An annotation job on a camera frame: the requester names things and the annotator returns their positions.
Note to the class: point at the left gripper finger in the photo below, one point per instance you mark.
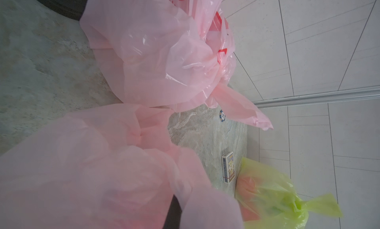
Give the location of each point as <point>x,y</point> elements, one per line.
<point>173,217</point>

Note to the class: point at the pink plastic bag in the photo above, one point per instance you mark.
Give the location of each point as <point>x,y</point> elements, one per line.
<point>110,167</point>
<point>173,53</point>

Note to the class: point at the yellow-green plastic bag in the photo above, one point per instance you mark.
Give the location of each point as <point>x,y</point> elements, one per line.
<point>268,199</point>

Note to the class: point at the pink plastic bag back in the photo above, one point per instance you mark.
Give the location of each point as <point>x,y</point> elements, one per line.
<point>173,53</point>

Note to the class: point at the playing card deck box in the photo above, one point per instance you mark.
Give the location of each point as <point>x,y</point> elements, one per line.
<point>228,167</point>

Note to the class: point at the poker chip blue white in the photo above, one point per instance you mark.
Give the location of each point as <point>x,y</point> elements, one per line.
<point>222,116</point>

